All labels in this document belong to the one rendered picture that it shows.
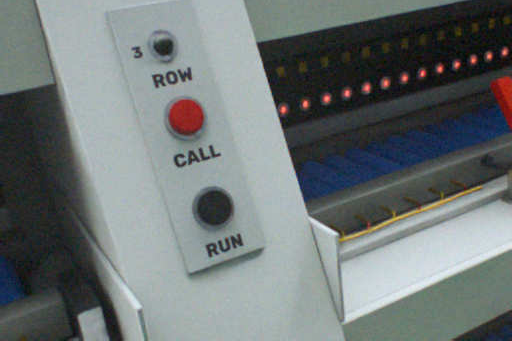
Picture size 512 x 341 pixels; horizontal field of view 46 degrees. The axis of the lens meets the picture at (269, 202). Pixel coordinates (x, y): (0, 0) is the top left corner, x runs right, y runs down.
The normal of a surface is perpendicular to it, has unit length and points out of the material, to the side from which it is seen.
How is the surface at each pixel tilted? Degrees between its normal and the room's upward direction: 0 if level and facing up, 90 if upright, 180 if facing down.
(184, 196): 90
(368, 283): 23
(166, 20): 90
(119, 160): 90
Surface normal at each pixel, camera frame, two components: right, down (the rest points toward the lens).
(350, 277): -0.11, -0.91
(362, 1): 0.48, 0.30
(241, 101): 0.40, -0.07
